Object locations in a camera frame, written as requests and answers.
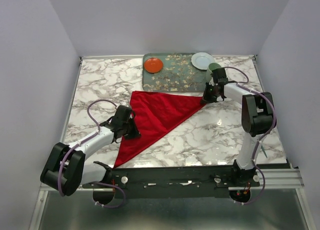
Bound red cloth napkin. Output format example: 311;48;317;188
114;91;205;168

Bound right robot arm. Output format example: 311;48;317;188
201;63;277;186

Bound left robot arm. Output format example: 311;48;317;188
40;105;141;197

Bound green cup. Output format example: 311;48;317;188
206;62;221;76

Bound light blue plate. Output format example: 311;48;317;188
191;52;215;70

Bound floral teal serving tray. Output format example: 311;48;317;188
142;53;207;92

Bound orange saucer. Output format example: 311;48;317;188
143;57;163;73

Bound teal spoon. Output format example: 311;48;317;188
260;143;268;158

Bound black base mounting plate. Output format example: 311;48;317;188
82;166;261;200

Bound aluminium frame rail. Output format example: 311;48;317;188
39;168;305;191

